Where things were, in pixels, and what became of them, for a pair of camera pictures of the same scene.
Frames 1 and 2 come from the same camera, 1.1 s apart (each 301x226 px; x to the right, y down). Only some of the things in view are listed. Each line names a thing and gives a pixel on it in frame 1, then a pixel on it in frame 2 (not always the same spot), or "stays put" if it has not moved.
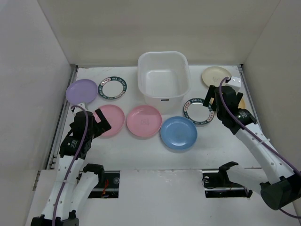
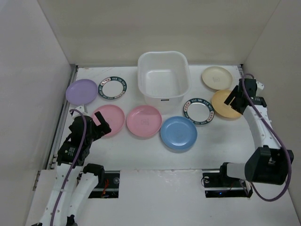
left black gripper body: x=92 y=131 stays put
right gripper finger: x=210 y=93 -> x=232 y=95
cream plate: x=215 y=75 stays put
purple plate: x=81 y=91 stays put
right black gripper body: x=225 y=101 -> x=238 y=101
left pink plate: x=115 y=117 stays put
